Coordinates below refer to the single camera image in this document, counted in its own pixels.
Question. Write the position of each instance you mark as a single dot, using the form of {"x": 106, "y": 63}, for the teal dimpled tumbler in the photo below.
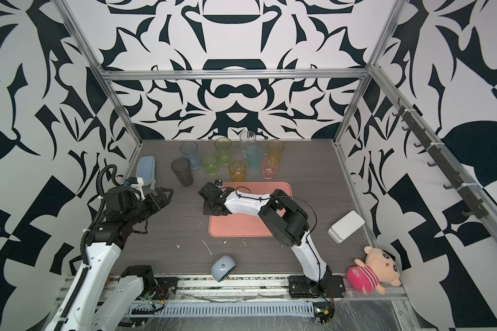
{"x": 254, "y": 156}

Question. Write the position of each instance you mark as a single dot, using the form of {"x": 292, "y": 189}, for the pink plush doll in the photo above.
{"x": 378, "y": 268}

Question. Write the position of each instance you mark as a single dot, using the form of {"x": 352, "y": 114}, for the light blue case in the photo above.
{"x": 146, "y": 170}

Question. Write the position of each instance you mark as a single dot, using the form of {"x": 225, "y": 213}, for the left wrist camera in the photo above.
{"x": 137, "y": 183}

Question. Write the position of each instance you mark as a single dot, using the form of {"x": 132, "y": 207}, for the short green glass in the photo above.
{"x": 210, "y": 162}

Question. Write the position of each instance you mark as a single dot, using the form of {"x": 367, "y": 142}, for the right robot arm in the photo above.
{"x": 282, "y": 216}

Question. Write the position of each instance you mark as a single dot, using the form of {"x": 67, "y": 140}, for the tall green glass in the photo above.
{"x": 223, "y": 150}

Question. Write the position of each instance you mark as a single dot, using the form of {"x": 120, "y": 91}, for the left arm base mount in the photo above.
{"x": 160, "y": 288}

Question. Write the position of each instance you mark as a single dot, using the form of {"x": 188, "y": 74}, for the clear tall glass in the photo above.
{"x": 247, "y": 139}

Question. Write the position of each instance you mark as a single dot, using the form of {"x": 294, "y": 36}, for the short amber glass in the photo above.
{"x": 237, "y": 170}

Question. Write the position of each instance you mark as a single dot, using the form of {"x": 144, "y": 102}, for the short pink glass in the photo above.
{"x": 269, "y": 167}

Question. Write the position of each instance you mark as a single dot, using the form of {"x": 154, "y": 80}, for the white cable duct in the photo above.
{"x": 226, "y": 309}

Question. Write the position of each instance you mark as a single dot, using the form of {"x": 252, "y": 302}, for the blue tall tumbler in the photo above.
{"x": 190, "y": 150}

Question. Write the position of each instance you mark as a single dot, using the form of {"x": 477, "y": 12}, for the black wall hook rack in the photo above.
{"x": 441, "y": 159}

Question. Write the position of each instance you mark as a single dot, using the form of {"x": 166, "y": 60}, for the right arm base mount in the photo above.
{"x": 301, "y": 287}

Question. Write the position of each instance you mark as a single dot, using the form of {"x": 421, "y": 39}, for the dark grey tumbler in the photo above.
{"x": 182, "y": 169}

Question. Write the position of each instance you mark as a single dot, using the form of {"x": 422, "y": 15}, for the white box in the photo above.
{"x": 346, "y": 226}

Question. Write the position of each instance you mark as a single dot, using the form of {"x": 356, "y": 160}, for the pink plastic tray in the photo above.
{"x": 245, "y": 226}

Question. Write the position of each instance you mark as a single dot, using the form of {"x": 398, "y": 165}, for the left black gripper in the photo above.
{"x": 154, "y": 205}

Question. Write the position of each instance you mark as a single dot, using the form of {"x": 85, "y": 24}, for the grey computer mouse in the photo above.
{"x": 222, "y": 268}

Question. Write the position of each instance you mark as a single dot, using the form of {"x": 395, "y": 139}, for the tall amber glass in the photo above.
{"x": 275, "y": 149}

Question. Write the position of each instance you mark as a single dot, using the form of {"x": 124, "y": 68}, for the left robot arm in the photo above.
{"x": 123, "y": 205}

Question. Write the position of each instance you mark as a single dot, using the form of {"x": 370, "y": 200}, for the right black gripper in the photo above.
{"x": 206, "y": 209}

